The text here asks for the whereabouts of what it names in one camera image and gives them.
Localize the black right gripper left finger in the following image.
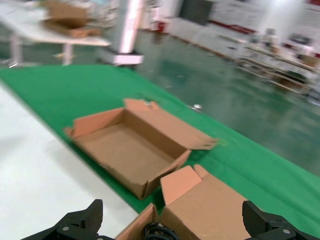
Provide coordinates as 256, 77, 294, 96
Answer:
19, 198, 104, 240

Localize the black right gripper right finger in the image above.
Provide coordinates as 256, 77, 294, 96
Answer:
242, 199, 320, 240

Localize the open cardboard box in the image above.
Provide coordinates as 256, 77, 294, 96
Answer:
114, 163, 266, 240
63, 98, 220, 200

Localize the background cardboard box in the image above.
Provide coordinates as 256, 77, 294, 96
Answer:
42, 0, 103, 38

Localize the green table cloth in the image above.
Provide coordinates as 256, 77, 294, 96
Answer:
0, 64, 320, 240

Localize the background shelving rack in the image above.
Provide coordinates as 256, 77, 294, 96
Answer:
236, 27, 320, 97

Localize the white background table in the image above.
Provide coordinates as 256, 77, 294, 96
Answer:
0, 4, 112, 66

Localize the white pillar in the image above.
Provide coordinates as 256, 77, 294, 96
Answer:
113, 0, 146, 67

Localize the black power cable bundle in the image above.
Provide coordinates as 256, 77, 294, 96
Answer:
143, 221, 176, 240

